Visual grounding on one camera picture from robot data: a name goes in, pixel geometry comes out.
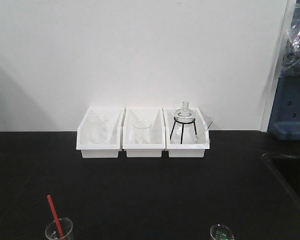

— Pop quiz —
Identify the round glass flask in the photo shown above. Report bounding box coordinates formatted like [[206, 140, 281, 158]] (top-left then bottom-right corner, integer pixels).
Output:
[[174, 101, 195, 123]]

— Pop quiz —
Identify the glass beaker in middle bin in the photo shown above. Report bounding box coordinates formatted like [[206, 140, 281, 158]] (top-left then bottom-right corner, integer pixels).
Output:
[[132, 119, 152, 144]]

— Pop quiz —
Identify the white plastic bin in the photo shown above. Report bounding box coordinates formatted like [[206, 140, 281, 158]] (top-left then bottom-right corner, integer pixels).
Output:
[[162, 107, 210, 158], [122, 107, 166, 158], [76, 107, 124, 159]]

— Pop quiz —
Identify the red plastic spoon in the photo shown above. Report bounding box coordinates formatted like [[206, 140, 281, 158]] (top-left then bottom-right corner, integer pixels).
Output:
[[46, 194, 64, 239]]

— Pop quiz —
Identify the clear plastic bag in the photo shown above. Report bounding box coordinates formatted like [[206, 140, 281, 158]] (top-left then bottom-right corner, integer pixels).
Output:
[[280, 0, 300, 78]]

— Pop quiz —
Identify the right white plastic bin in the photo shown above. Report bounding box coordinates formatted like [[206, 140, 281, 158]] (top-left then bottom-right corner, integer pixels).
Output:
[[162, 107, 210, 158]]

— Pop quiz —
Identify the blue pegboard rack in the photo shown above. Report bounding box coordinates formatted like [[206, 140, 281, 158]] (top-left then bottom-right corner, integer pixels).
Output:
[[268, 76, 300, 141]]

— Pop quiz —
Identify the middle white plastic bin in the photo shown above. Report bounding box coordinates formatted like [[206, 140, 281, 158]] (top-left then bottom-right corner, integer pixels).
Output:
[[122, 107, 166, 158]]

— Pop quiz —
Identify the right front glass beaker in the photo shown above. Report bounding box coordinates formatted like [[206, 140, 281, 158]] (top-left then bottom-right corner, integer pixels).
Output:
[[209, 224, 235, 240]]

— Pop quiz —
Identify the left white plastic bin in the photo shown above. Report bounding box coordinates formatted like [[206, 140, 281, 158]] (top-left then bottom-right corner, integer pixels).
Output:
[[76, 107, 124, 159]]

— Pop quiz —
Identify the glass beaker in left bin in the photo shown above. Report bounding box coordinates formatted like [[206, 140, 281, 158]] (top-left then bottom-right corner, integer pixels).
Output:
[[87, 113, 108, 144]]

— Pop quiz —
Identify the glass beaker in bin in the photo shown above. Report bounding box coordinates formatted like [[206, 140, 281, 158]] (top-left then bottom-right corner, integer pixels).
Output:
[[87, 113, 108, 144], [132, 119, 152, 144]]

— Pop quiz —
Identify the clear plastic sheet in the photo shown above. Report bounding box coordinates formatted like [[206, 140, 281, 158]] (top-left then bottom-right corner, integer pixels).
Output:
[[190, 116, 214, 145]]

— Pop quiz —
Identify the left front glass beaker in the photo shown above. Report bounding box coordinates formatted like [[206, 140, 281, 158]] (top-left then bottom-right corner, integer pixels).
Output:
[[44, 217, 74, 240]]

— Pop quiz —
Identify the black lab sink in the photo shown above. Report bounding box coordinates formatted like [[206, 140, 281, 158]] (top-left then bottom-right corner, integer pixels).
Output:
[[261, 152, 300, 210]]

